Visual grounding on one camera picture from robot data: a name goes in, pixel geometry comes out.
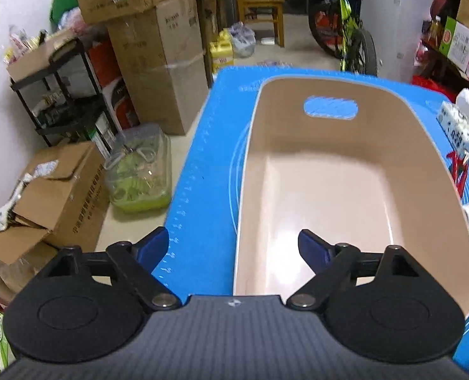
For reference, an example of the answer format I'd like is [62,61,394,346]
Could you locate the green black bicycle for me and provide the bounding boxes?
[307,0,378,76]

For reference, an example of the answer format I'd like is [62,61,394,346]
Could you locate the red plastic tongs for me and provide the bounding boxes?
[447,150,469,198]

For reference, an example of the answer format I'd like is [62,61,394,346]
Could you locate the blue silicone baking mat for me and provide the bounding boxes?
[150,65,469,375]

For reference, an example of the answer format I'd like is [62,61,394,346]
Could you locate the white chest freezer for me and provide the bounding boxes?
[361,0,433,83]

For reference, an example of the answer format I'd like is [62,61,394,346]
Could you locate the white tissue pack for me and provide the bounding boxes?
[436,88,469,161]

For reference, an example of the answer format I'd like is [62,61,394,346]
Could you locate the beige plastic storage bin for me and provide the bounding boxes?
[233,76,469,314]

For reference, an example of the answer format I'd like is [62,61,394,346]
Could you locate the open cardboard box on floor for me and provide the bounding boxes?
[0,141,111,266]

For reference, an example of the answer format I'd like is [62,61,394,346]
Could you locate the green clear lidded container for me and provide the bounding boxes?
[104,123,173,213]

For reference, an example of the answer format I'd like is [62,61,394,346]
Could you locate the green white carton box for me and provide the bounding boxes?
[439,17,469,72]

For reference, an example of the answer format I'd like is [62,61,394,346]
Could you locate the black metal shelf rack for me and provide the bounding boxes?
[10,37,117,153]

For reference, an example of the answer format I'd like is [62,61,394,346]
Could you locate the yellow plastic jug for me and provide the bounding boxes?
[209,28,234,75]

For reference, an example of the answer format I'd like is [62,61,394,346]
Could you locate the wooden chair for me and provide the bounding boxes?
[235,0,285,47]

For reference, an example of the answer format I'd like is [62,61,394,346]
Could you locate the large taped cardboard box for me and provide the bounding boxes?
[107,0,209,136]

